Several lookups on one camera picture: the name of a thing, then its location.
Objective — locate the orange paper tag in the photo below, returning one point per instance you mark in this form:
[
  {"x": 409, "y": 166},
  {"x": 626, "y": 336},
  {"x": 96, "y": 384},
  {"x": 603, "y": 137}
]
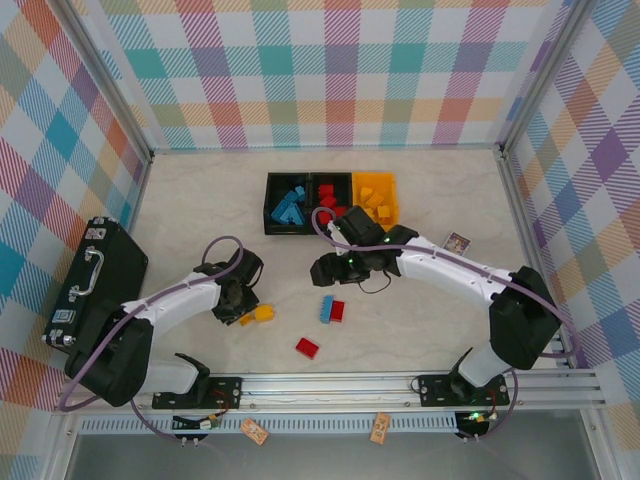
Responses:
[
  {"x": 254, "y": 431},
  {"x": 380, "y": 427}
]

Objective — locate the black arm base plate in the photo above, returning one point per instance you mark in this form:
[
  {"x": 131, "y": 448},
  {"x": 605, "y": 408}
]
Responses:
[
  {"x": 230, "y": 392},
  {"x": 430, "y": 390}
]

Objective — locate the long blue lego brick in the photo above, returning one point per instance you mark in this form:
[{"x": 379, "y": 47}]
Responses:
[
  {"x": 278, "y": 216},
  {"x": 295, "y": 216},
  {"x": 326, "y": 308},
  {"x": 285, "y": 202}
]

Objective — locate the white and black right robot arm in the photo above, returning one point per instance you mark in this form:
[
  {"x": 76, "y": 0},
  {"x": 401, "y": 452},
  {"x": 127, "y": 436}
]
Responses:
[{"x": 450, "y": 270}]

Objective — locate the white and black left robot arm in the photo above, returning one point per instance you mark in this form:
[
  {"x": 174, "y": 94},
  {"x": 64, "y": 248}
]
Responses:
[{"x": 170, "y": 302}]

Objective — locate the aluminium frame post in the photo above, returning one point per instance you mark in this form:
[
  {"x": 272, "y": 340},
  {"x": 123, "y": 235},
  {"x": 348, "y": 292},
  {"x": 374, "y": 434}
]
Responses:
[
  {"x": 102, "y": 75},
  {"x": 544, "y": 75}
]

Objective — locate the small picture card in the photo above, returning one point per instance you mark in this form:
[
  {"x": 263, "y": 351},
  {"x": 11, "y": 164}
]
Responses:
[{"x": 459, "y": 243}]

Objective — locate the red lego brick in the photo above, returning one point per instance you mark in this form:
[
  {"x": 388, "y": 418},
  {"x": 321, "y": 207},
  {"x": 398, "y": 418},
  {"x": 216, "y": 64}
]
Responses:
[
  {"x": 338, "y": 310},
  {"x": 325, "y": 217},
  {"x": 307, "y": 347},
  {"x": 326, "y": 190},
  {"x": 342, "y": 210},
  {"x": 328, "y": 201}
]

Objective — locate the yellow plastic bin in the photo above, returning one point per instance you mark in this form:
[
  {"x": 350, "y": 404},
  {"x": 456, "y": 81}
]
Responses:
[{"x": 385, "y": 185}]

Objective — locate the wide aluminium mounting rail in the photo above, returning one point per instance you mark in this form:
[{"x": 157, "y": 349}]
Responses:
[{"x": 325, "y": 390}]

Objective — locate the small blue lego brick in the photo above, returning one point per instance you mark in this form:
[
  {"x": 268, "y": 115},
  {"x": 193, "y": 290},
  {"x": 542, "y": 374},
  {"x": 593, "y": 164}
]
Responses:
[{"x": 299, "y": 192}]

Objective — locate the black plastic bin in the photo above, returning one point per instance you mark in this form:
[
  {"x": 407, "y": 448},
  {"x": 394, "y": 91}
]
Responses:
[
  {"x": 345, "y": 185},
  {"x": 275, "y": 185}
]

